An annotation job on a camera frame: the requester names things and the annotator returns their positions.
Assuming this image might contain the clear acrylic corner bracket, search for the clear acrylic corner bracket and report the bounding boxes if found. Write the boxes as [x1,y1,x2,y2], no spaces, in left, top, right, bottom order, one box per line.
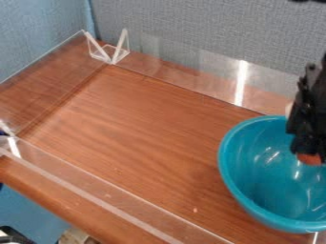
[83,29,129,65]

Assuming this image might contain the clear acrylic barrier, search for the clear acrylic barrier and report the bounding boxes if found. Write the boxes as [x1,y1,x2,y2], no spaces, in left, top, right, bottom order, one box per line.
[0,121,232,244]
[0,30,104,133]
[113,34,298,115]

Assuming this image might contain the clear acrylic left barrier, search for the clear acrylic left barrier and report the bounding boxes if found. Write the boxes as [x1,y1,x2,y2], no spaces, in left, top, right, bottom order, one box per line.
[0,30,104,133]

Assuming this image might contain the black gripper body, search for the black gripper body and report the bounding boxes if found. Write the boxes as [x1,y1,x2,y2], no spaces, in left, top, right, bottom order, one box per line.
[286,53,326,135]

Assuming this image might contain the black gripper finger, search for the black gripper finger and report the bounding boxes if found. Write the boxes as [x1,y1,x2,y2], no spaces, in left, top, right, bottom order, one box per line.
[288,125,326,156]

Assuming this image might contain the clear acrylic back barrier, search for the clear acrylic back barrier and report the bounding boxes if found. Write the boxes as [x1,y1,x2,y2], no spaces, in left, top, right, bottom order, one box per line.
[113,34,298,115]

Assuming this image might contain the clear acrylic front barrier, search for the clear acrylic front barrier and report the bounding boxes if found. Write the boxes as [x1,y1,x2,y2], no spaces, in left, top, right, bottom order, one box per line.
[0,121,232,244]

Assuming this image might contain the brown toy mushroom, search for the brown toy mushroom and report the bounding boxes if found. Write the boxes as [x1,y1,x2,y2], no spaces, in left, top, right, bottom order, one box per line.
[284,103,326,166]

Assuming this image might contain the blue plastic bowl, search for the blue plastic bowl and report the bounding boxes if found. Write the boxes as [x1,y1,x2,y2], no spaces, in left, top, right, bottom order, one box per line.
[216,115,326,234]

